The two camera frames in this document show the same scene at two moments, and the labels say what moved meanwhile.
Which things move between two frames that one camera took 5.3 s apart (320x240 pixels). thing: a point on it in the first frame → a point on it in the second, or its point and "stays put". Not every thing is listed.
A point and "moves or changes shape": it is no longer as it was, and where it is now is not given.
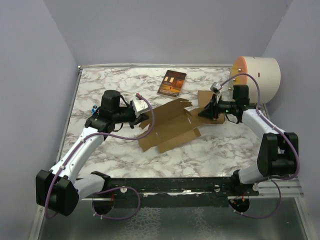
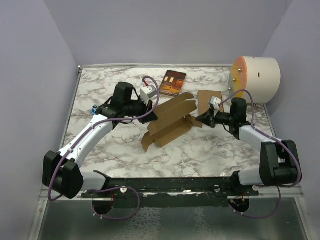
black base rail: [171, 187] stays put
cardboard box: [169, 126] moves or changes shape
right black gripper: [211, 109] → [206, 119]
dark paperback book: [172, 84] stays put
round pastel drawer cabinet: [262, 75] stays put
